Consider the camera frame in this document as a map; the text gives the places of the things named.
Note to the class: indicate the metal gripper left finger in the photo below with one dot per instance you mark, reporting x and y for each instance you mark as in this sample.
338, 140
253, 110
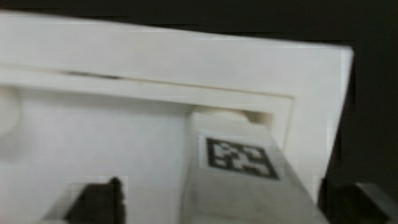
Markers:
89, 204

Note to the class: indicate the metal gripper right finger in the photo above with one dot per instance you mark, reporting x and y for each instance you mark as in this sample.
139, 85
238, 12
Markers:
356, 203

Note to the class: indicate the white leg with tag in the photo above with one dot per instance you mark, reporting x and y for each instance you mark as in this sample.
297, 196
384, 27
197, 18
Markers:
242, 189

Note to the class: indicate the white square table top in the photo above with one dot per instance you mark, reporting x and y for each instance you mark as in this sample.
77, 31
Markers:
80, 137

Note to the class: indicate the white U-shaped fence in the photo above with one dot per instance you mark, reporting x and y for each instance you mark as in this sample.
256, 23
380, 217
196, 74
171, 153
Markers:
276, 77

